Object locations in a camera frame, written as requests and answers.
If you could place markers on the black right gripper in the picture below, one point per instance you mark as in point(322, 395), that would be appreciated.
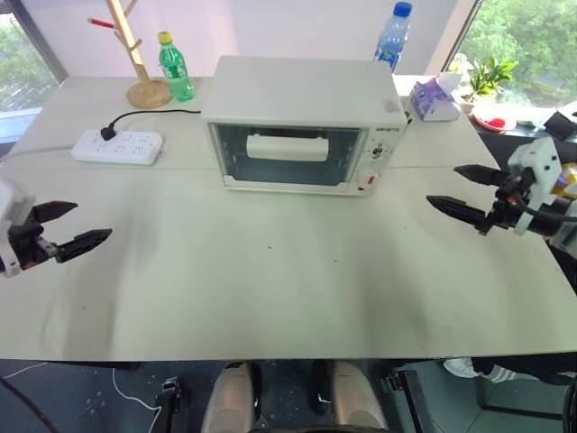
point(507, 212)

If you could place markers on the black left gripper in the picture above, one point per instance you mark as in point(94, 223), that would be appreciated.
point(28, 243)

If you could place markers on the white toaster oven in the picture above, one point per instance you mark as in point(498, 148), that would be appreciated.
point(297, 97)

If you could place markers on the red and white plate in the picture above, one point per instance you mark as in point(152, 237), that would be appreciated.
point(496, 122)

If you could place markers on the white power strip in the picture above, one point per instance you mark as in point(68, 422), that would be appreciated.
point(118, 146)

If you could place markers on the yellow package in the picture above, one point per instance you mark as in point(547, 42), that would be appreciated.
point(569, 178)

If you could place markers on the purple tissue box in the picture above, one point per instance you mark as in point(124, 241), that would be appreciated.
point(433, 101)

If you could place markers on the black box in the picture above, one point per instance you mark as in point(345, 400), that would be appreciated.
point(561, 122)

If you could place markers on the green potted plant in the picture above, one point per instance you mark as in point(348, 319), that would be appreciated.
point(489, 74)

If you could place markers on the wooden branch rack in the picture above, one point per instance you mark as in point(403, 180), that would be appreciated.
point(144, 92)

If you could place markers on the blue-capped water bottle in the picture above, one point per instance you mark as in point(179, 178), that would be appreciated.
point(393, 38)

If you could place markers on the white sneaker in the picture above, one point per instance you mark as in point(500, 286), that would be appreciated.
point(460, 367)

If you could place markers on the black trouser leg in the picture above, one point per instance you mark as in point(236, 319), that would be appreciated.
point(527, 367)

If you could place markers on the green plastic bottle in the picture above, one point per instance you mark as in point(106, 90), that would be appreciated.
point(176, 72)

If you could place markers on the black table leg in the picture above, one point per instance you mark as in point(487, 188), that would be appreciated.
point(405, 397)
point(169, 403)

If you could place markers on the beige rounded robot leg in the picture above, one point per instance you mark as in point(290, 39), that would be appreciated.
point(232, 399)
point(354, 397)

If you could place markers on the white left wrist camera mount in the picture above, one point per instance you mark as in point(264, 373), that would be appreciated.
point(11, 198)

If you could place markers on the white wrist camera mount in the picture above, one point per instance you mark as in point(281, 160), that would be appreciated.
point(543, 164)
point(11, 198)

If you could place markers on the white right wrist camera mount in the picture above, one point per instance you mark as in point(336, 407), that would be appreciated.
point(543, 164)

